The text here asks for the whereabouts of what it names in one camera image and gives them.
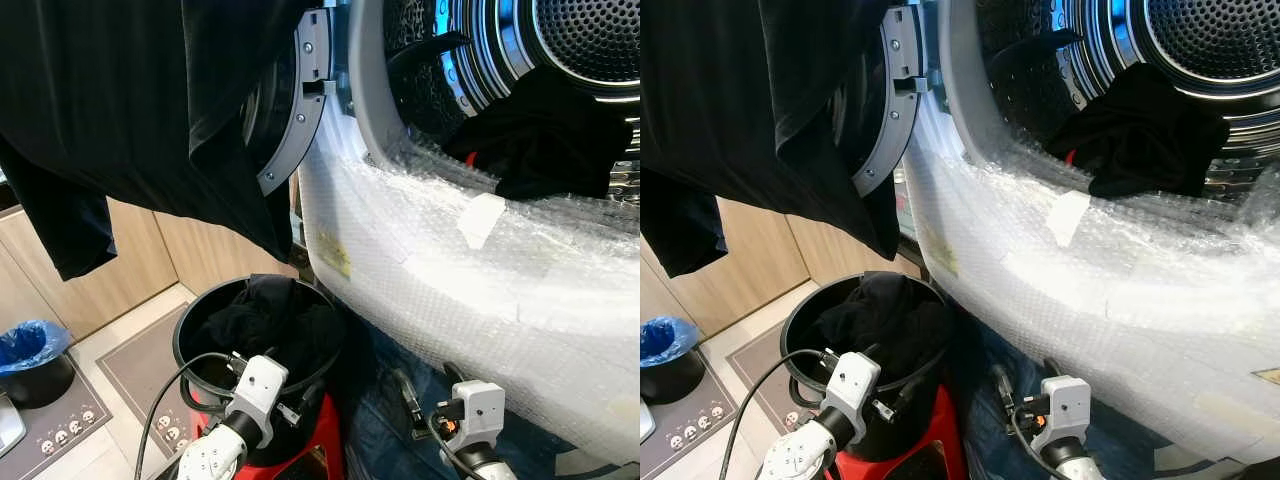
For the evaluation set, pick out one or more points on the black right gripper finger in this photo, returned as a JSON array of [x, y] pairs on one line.
[[410, 400], [1051, 368], [1004, 392], [454, 373]]

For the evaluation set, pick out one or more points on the white bubble-wrapped washing machine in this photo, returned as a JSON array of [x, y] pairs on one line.
[[480, 300], [1100, 300]]

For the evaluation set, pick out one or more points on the dark blue denim cloth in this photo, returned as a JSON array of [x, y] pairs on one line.
[[985, 440], [385, 440]]

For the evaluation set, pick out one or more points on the red plastic stool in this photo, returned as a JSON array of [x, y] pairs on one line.
[[320, 450], [935, 445]]

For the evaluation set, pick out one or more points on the black round bucket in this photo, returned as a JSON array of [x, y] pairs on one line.
[[795, 335], [186, 340]]

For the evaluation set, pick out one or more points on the white paper label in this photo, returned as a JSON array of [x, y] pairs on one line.
[[1068, 217], [481, 220]]

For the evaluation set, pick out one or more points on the wooden cabinet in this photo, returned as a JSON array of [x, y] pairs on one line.
[[130, 270], [760, 260]]

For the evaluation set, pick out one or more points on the white small appliance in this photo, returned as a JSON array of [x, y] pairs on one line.
[[8, 425], [646, 420]]

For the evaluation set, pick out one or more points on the blue plastic bin liner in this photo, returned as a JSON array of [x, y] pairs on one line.
[[30, 342], [665, 338]]

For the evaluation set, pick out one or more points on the black waste bin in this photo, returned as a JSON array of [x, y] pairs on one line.
[[668, 380], [38, 385]]

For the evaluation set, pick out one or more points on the yellow sticker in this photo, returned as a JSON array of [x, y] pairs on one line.
[[1270, 376]]

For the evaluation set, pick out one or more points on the grey washer door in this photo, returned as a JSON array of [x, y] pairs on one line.
[[900, 110], [305, 110]]

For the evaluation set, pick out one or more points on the black hanging garment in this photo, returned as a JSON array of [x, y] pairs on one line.
[[760, 90], [120, 90]]

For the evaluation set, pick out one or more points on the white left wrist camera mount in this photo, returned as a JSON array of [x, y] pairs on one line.
[[850, 388], [258, 392]]

